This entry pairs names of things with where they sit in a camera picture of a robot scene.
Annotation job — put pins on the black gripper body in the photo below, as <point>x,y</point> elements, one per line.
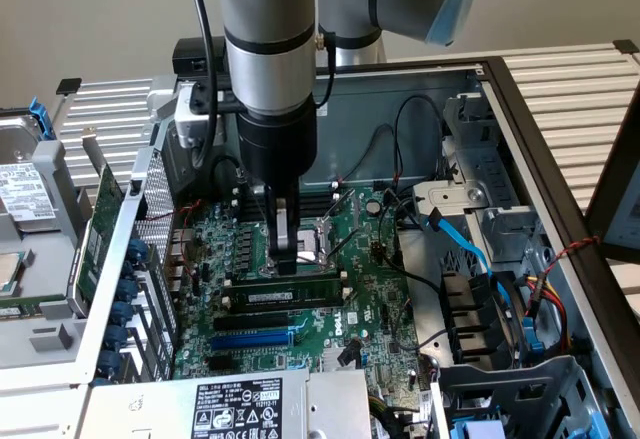
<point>277,149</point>

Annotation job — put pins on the green RAM stick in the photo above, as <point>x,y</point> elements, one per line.
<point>300,296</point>
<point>30,304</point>

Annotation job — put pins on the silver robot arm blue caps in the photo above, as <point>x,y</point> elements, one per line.
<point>270,74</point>

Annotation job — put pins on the thin metal locking lever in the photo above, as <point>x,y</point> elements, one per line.
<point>350,241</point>
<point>257,205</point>

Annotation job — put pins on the CPU socket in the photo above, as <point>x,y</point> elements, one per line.
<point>309,241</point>

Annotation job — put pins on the open grey PC case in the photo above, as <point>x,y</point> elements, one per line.
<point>360,154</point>

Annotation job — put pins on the metal socket cover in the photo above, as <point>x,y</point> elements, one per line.
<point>352,209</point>

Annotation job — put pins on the silver rear port stack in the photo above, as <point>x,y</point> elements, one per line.
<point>181,259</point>

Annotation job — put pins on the round coin cell battery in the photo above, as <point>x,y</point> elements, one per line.
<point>372,205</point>

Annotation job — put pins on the long black expansion slot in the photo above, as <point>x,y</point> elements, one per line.
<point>250,322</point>

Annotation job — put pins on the green Dell motherboard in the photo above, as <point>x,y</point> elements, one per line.
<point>370,279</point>

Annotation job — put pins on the blue expansion slot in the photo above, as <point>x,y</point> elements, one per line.
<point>250,341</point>

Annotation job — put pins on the black box with port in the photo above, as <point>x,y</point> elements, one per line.
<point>190,54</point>

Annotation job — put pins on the blue slot latch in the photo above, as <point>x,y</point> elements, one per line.
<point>116,335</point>
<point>136,249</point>
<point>107,360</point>
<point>121,311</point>
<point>128,268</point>
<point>126,290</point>

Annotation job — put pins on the short black expansion slot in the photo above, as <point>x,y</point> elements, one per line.
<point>221,363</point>

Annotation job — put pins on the small silver heatsink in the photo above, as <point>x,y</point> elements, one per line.
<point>332,359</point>

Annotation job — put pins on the black plastic connector latch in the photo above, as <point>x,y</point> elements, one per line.
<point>349,351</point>

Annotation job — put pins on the green graphics card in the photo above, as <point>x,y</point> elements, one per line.
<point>107,199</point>

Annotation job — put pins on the silver metal disk bay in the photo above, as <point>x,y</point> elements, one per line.
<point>492,174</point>

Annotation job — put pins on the black table end cap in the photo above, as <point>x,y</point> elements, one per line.
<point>626,46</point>
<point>68,86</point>

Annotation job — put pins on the grey parts rack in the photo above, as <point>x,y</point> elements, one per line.
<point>50,259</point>

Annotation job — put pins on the silver power supply with label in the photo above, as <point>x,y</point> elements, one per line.
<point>150,409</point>

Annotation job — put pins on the blue hard disk carrier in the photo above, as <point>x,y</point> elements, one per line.
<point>41,116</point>

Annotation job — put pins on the silver hard disk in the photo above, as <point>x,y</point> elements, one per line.
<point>22,184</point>

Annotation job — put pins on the silver CPU chip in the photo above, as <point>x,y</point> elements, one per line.
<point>9,271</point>

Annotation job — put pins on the blue plastic clip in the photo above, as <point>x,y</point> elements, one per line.
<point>534,341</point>

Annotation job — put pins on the blue plastic drive caddy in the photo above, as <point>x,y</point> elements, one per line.
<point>475,430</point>

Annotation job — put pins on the grey perforated disk cage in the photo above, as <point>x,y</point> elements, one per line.
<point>530,389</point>

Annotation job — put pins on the black framed side panel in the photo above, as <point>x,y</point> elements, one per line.
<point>607,239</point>

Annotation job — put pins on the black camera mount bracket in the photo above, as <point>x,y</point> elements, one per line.
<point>230,104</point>

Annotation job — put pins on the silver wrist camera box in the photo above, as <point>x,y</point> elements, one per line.
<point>187,119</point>

